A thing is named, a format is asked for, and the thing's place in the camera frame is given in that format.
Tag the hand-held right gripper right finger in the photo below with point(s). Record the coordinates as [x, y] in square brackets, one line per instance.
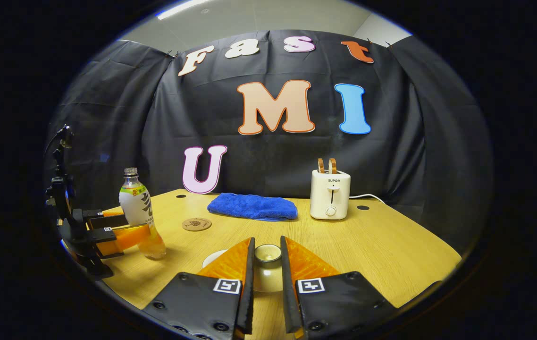
[287, 293]

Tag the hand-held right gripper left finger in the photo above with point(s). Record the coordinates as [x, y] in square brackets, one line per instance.
[248, 293]

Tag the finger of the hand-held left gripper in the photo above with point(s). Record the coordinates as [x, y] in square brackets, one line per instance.
[105, 222]
[127, 237]

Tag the beige teacup lid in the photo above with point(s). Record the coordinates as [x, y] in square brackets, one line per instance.
[267, 276]

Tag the clear plastic water bottle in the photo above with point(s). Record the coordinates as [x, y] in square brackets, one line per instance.
[136, 203]

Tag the round wooden coaster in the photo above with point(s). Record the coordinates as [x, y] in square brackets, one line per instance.
[197, 224]

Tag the white saucer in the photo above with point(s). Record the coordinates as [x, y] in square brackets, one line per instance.
[213, 259]

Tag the blue towel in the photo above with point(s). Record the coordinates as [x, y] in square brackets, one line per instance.
[252, 206]

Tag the white toaster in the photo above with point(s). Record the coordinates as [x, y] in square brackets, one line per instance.
[330, 196]

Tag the brown bread slice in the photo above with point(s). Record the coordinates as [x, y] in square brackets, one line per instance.
[321, 165]
[332, 165]

